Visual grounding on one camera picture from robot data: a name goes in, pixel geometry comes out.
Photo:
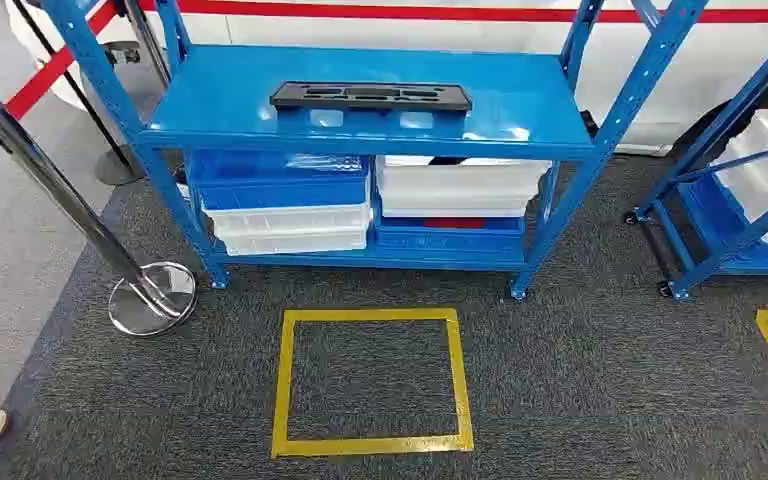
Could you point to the red item in bin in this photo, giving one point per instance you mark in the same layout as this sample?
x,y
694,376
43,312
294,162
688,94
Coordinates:
x,y
453,223

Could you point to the white translucent plastic bin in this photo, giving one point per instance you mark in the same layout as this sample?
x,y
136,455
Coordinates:
x,y
278,218
450,204
765,175
450,177
291,242

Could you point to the black plastic tray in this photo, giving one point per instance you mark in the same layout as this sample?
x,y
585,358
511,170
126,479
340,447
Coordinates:
x,y
291,100

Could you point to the blue metal shelf rack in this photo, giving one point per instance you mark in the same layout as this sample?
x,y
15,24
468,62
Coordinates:
x,y
742,102
225,99

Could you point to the red barrier belt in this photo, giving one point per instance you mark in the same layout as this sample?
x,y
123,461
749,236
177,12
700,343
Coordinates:
x,y
424,12
39,83

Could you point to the black vehicle wheel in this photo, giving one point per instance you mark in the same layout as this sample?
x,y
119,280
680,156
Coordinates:
x,y
702,136

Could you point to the black stanchion post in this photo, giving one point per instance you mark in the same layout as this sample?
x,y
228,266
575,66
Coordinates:
x,y
119,169

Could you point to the chrome stanchion post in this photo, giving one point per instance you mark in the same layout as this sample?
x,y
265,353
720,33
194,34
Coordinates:
x,y
59,192

